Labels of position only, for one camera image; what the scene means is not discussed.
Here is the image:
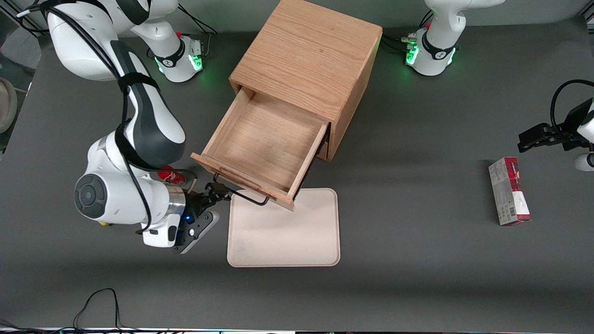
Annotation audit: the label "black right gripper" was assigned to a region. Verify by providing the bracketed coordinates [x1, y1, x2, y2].
[184, 182, 232, 224]

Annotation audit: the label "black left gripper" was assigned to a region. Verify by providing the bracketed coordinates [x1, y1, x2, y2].
[518, 99, 594, 154]

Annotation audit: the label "black wire drawer handle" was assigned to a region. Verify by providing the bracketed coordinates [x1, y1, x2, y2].
[213, 172, 271, 206]

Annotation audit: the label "shallow oak wooden drawer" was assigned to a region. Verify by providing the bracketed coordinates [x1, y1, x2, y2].
[190, 86, 331, 212]

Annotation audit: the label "oak wooden drawer cabinet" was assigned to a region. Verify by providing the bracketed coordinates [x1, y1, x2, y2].
[229, 0, 383, 162]

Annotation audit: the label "red cola bottle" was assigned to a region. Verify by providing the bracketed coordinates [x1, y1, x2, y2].
[157, 166, 187, 187]

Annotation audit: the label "grey red carton box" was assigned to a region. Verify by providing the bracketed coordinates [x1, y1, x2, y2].
[488, 157, 532, 227]

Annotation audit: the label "beige rectangular tray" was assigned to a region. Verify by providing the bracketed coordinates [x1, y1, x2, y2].
[226, 187, 341, 268]

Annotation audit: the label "round beige object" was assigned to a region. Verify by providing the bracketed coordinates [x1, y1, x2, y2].
[0, 77, 18, 135]

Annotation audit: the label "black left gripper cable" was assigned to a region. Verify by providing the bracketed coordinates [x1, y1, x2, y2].
[550, 79, 594, 136]

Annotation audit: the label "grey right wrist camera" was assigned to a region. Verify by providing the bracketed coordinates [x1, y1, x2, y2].
[174, 211, 220, 255]

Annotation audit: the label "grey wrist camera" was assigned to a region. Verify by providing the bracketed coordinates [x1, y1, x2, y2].
[574, 152, 594, 173]
[174, 211, 220, 255]

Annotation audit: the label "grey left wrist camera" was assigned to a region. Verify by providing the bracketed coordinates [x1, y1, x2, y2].
[574, 152, 594, 173]

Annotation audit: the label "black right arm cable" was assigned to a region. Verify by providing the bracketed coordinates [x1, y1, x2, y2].
[16, 0, 161, 235]

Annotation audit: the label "thin black looped cable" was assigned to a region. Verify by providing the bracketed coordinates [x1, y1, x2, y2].
[0, 288, 140, 333]

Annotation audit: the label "black right base cables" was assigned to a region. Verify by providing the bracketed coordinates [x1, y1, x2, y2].
[146, 5, 220, 61]

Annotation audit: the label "black base cables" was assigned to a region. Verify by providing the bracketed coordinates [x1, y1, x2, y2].
[381, 8, 434, 55]
[146, 5, 220, 61]

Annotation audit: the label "black left base cables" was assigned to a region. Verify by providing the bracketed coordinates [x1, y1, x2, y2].
[381, 8, 434, 55]

